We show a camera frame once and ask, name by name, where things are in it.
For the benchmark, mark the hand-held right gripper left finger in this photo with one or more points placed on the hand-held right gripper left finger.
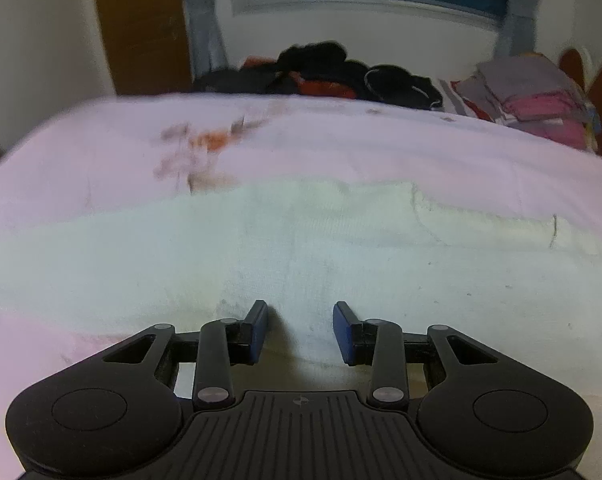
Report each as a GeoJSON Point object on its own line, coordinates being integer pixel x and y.
{"type": "Point", "coordinates": [259, 334]}

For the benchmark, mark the pink floral bedsheet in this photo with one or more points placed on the pink floral bedsheet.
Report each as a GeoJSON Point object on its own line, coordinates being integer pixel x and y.
{"type": "Point", "coordinates": [331, 150]}

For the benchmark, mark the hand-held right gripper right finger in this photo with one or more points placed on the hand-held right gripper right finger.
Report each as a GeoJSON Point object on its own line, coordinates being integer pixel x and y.
{"type": "Point", "coordinates": [342, 334]}

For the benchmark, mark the stack of folded clothes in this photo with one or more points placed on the stack of folded clothes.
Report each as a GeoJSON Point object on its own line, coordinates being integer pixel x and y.
{"type": "Point", "coordinates": [536, 95]}

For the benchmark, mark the white knitted garment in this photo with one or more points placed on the white knitted garment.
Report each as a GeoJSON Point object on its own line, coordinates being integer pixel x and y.
{"type": "Point", "coordinates": [301, 240]}

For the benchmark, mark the brown wooden door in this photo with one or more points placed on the brown wooden door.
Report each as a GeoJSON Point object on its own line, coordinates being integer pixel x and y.
{"type": "Point", "coordinates": [141, 25]}

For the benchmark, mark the grey curtain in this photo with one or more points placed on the grey curtain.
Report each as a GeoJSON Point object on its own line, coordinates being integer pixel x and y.
{"type": "Point", "coordinates": [201, 15]}
{"type": "Point", "coordinates": [517, 10]}

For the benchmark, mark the pile of dark clothes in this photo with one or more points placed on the pile of dark clothes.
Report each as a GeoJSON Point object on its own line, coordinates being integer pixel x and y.
{"type": "Point", "coordinates": [326, 72]}

